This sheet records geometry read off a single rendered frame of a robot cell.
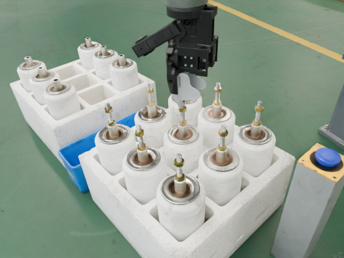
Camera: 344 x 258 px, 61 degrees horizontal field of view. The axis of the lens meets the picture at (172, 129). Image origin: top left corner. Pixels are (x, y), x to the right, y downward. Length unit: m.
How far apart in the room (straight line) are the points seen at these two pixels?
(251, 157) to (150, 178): 0.23
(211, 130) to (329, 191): 0.31
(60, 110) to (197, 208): 0.56
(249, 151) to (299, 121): 0.57
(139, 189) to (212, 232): 0.17
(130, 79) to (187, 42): 0.51
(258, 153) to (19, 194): 0.72
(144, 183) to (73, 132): 0.40
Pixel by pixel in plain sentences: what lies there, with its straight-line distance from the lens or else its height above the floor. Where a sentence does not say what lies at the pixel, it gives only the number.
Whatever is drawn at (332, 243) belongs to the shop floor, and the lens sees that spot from 0.88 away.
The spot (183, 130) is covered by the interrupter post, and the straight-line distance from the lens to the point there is 0.68.
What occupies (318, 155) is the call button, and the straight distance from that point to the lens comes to 0.57.
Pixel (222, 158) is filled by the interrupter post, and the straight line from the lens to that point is 0.62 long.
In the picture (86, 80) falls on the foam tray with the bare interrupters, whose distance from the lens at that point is 1.21.
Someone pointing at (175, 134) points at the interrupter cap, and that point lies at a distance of 0.70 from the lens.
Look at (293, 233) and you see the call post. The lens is 0.70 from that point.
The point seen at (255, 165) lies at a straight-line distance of 0.71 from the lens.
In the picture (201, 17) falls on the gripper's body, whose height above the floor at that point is 0.53.
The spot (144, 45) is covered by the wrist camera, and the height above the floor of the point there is 0.47.
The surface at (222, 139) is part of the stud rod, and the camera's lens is 0.59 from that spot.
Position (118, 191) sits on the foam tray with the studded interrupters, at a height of 0.18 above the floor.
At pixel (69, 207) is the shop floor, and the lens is 0.93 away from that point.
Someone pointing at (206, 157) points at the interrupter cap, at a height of 0.25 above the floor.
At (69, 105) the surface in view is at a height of 0.21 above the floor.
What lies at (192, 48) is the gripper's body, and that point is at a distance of 0.54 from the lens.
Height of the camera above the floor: 0.69
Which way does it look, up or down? 38 degrees down
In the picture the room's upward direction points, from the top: 4 degrees counter-clockwise
